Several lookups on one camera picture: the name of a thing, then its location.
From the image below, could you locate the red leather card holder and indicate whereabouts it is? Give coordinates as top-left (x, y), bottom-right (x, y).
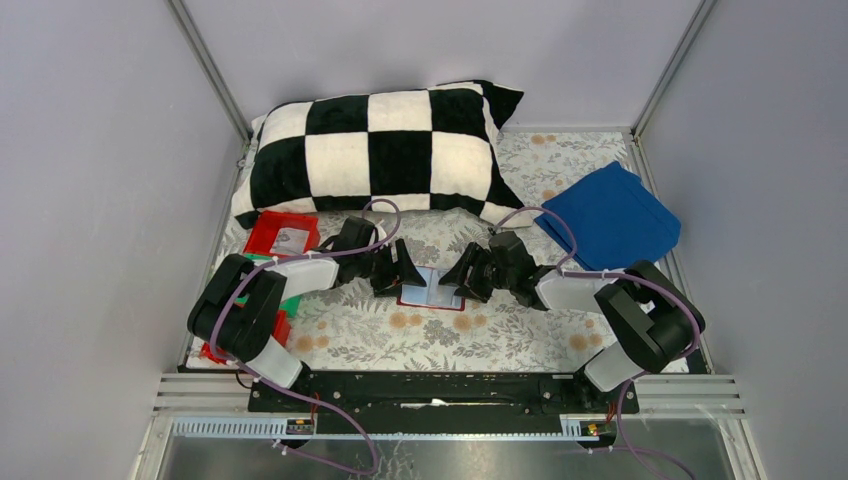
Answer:
top-left (397, 266), bottom-right (465, 311)

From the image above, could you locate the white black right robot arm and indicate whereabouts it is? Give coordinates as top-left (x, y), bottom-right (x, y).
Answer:
top-left (440, 232), bottom-right (705, 392)

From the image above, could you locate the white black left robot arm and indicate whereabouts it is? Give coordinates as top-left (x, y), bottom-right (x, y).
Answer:
top-left (187, 217), bottom-right (427, 389)

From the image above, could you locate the floral patterned table mat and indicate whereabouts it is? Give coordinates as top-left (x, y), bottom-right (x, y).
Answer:
top-left (286, 132), bottom-right (637, 372)

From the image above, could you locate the red plastic bin far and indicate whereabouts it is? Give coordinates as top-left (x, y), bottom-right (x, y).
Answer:
top-left (243, 212), bottom-right (320, 257)

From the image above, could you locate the red plastic bin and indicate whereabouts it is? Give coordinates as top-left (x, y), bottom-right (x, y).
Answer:
top-left (199, 310), bottom-right (291, 365)
top-left (243, 212), bottom-right (320, 257)

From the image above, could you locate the green plastic bin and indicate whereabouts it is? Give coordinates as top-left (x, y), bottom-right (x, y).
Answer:
top-left (236, 252), bottom-right (301, 318)

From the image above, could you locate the blue folded cloth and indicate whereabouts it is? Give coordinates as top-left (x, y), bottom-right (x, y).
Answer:
top-left (535, 161), bottom-right (682, 271)

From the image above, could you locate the red plastic bin near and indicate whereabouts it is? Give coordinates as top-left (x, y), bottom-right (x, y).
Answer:
top-left (199, 310), bottom-right (291, 365)

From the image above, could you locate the black white checkered pillow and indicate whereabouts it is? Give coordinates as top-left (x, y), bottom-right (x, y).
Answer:
top-left (231, 80), bottom-right (532, 229)

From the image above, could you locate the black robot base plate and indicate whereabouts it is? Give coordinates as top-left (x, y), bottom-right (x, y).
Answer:
top-left (248, 370), bottom-right (620, 425)

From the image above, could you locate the grey slotted cable duct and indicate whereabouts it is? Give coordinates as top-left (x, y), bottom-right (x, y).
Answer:
top-left (172, 415), bottom-right (617, 442)

